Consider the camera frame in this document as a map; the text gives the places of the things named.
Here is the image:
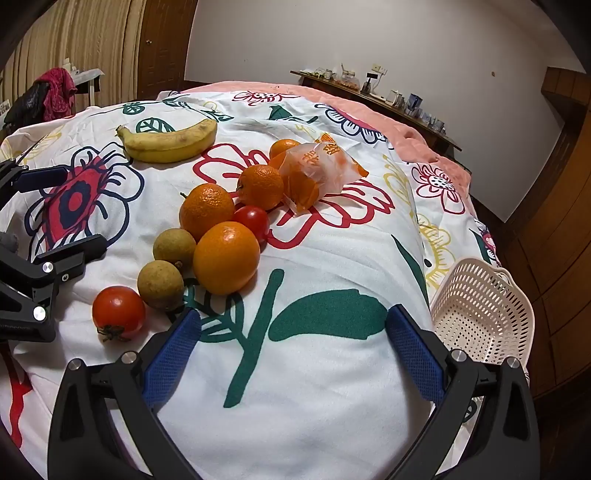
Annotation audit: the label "white table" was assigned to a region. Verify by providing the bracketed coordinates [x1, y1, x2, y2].
[65, 58, 105, 109]

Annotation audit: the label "plastic bag of oranges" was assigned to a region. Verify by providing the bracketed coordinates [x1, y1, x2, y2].
[276, 131, 370, 217]

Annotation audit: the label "yellow banana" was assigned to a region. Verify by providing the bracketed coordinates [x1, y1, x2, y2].
[115, 119, 219, 163]

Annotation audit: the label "red tomato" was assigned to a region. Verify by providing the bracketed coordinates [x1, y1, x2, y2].
[91, 285, 147, 343]
[233, 205, 271, 243]

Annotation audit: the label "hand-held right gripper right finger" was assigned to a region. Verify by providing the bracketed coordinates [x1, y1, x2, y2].
[385, 305, 541, 480]

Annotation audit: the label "smooth round orange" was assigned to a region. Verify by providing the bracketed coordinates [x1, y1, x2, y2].
[192, 222, 262, 296]

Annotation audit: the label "large dimpled mandarin orange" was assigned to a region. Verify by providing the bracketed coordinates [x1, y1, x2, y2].
[179, 183, 236, 242]

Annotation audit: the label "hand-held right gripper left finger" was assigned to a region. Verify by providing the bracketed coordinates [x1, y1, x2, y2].
[48, 307, 204, 480]

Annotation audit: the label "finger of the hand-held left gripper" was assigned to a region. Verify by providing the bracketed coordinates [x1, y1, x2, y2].
[0, 234, 108, 343]
[0, 158, 70, 195]

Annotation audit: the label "white floral blanket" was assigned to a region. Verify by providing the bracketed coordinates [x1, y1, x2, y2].
[0, 88, 513, 480]

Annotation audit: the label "small brown round fruit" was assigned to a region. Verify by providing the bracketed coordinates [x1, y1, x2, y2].
[153, 228, 198, 268]
[137, 260, 185, 311]

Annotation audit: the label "pink blanket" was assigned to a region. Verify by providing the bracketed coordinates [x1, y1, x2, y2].
[157, 80, 474, 190]

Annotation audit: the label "brown wooden door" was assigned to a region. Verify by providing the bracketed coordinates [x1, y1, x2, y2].
[137, 0, 198, 100]

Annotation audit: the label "red clothes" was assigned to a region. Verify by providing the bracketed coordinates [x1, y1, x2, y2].
[34, 68, 78, 121]

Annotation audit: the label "beige curtain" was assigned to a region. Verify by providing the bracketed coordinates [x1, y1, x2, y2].
[0, 0, 144, 125]

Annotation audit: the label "black jacket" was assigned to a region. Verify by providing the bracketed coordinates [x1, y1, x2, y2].
[4, 85, 49, 127]

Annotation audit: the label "wooden wardrobe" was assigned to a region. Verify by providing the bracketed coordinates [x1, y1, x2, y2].
[501, 67, 591, 402]

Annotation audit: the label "wooden headboard shelf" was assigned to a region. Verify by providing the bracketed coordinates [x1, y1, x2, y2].
[290, 69, 462, 155]

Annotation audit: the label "white plastic basket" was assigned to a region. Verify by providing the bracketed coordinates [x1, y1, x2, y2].
[429, 257, 536, 367]

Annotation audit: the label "small mandarin orange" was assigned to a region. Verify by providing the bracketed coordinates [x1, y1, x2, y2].
[269, 138, 301, 160]

